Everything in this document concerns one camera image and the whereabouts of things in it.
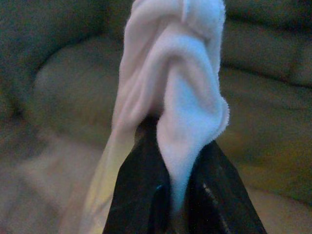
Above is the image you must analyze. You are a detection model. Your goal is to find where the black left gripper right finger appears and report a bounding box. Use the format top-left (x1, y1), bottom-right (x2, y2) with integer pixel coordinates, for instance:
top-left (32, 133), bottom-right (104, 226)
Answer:
top-left (181, 139), bottom-right (268, 234)

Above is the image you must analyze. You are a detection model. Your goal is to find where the white shirt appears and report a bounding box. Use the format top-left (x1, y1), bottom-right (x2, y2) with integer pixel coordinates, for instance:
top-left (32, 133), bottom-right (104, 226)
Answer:
top-left (79, 0), bottom-right (231, 234)

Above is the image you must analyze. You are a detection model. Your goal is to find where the green leather sofa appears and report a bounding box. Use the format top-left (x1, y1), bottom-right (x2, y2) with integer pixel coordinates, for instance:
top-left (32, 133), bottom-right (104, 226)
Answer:
top-left (0, 0), bottom-right (312, 208)

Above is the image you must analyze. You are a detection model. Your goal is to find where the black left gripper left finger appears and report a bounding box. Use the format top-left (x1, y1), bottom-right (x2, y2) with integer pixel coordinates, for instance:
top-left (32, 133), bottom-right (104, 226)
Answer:
top-left (103, 118), bottom-right (177, 234)

